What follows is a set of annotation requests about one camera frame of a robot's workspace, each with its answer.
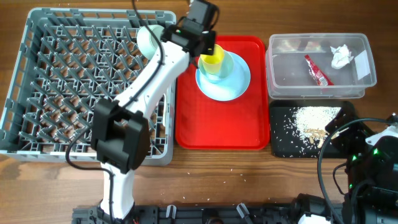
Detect white plastic spoon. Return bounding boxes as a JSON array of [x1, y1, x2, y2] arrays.
[[162, 93, 169, 127]]

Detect light blue plate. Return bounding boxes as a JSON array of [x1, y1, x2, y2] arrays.
[[195, 52, 251, 101]]

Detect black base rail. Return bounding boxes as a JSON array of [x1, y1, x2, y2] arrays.
[[72, 202, 299, 224]]

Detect white napkin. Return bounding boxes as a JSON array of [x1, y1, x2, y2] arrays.
[[330, 44, 354, 70]]

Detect rice and food scraps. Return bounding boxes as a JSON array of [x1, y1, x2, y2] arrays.
[[271, 106, 341, 157]]

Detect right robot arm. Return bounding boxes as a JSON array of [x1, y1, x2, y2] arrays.
[[289, 112, 397, 223]]

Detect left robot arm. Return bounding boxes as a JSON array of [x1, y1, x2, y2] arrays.
[[91, 1, 220, 223]]

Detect green bowl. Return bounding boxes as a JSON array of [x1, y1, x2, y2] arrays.
[[136, 24, 164, 60]]

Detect black tray bin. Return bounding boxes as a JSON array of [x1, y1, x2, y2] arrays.
[[269, 100, 355, 158]]

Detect red plastic tray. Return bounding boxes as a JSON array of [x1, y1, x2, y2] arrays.
[[175, 35, 270, 150]]

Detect light blue bowl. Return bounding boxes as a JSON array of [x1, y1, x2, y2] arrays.
[[198, 51, 234, 83]]

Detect yellow plastic cup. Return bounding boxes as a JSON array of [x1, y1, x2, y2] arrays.
[[200, 44, 224, 74]]

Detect red snack wrapper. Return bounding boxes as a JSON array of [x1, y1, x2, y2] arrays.
[[304, 55, 333, 86]]

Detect grey dishwasher rack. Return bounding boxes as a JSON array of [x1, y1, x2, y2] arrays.
[[1, 7, 177, 162]]

